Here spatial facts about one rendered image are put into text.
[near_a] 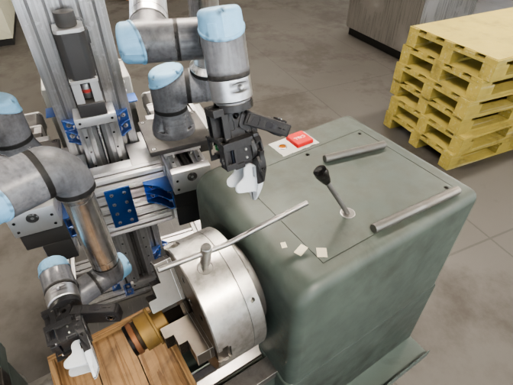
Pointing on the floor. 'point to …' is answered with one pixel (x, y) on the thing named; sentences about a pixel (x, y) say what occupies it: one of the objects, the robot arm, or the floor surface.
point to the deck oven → (398, 19)
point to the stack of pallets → (456, 87)
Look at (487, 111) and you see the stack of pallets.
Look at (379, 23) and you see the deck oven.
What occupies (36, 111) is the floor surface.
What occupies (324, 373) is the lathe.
